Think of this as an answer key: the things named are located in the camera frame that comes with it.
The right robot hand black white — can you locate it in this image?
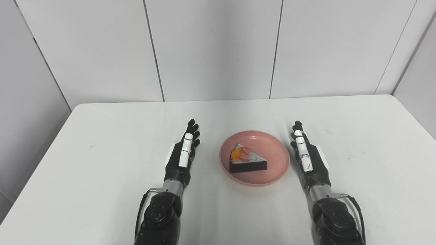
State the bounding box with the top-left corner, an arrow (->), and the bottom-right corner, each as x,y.
290,120 -> 331,191

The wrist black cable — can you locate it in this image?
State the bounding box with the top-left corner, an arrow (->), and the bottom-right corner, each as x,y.
334,193 -> 367,244
135,188 -> 162,239

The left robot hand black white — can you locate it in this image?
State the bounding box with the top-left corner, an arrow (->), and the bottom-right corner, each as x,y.
164,119 -> 201,188

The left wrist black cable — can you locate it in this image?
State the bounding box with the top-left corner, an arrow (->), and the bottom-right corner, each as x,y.
135,188 -> 162,239

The pink round plate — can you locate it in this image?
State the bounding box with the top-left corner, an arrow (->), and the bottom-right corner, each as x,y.
219,130 -> 291,186

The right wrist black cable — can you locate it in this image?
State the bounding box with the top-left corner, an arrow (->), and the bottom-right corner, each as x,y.
334,193 -> 367,244

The chocolate cake slice with fruit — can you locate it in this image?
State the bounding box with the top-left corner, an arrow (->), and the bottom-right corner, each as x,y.
229,143 -> 268,174

